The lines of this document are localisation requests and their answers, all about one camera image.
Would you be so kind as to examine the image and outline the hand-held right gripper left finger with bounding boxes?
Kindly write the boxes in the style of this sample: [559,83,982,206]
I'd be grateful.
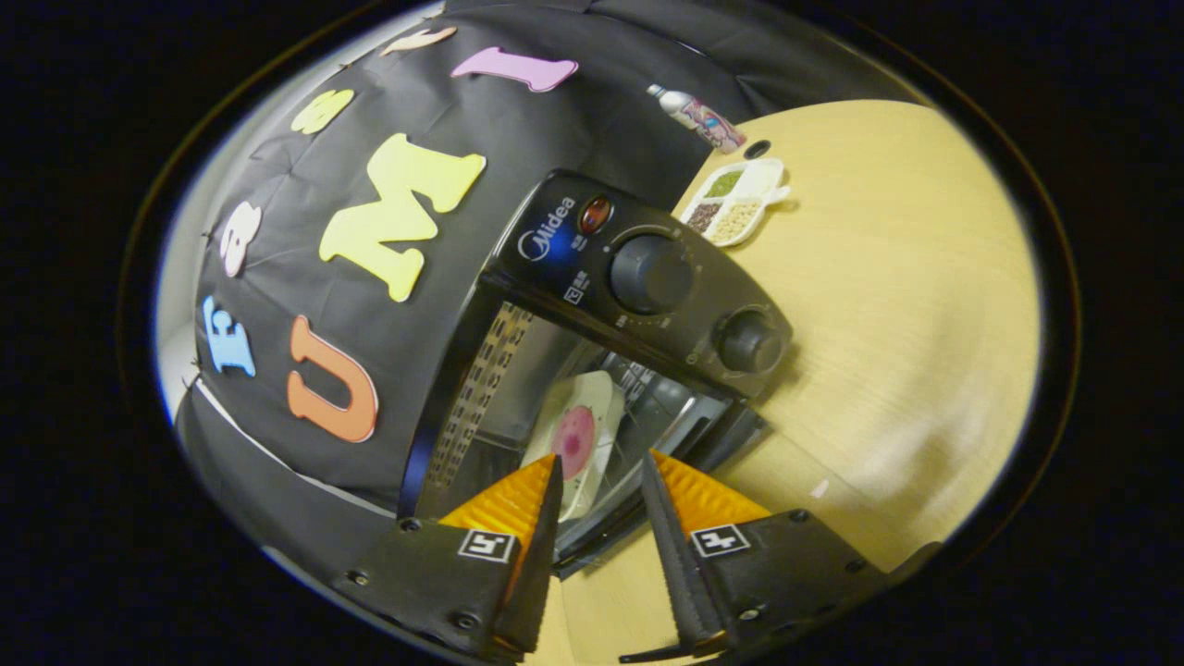
[333,453,565,661]

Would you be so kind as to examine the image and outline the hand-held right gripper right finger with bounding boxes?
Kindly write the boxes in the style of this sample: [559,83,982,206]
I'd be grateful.
[641,450,889,650]

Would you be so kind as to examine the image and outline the white plate with pink food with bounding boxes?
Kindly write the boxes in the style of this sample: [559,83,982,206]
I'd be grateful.
[521,370,626,524]

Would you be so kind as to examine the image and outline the black electric oven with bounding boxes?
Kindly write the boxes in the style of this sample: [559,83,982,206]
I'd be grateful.
[398,168,833,665]

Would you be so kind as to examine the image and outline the white divided snack dish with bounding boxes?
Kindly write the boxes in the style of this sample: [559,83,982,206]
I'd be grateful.
[680,157,793,249]

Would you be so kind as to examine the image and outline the black backdrop cloth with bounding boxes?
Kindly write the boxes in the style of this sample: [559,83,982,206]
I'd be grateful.
[176,0,926,574]

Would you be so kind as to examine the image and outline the silver printed bottle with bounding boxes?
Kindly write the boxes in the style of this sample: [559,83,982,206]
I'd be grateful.
[647,83,747,154]

